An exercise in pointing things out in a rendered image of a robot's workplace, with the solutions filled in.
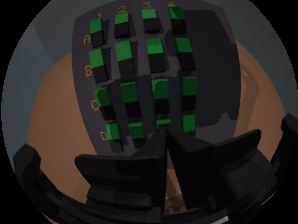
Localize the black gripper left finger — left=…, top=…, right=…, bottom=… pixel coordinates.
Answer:
left=74, top=124, right=168, bottom=214

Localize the dark grey switch panel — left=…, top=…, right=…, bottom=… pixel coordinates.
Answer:
left=72, top=0, right=241, bottom=157

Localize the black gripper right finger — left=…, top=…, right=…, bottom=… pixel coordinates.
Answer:
left=165, top=124, right=262, bottom=210

